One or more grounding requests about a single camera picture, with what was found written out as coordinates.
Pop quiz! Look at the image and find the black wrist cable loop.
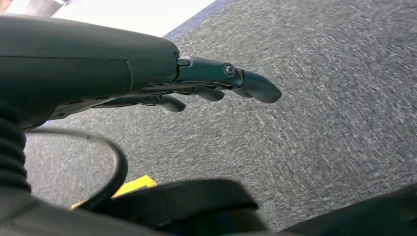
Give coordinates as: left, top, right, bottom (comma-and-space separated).
26, 128, 128, 211

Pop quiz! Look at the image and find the yellow floor tape corner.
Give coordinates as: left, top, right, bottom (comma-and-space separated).
69, 175, 158, 211

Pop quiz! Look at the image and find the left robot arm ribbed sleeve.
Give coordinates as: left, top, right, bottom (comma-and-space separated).
0, 109, 31, 193

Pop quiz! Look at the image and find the dark glossy robot body shell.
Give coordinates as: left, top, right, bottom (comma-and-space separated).
0, 178, 417, 236

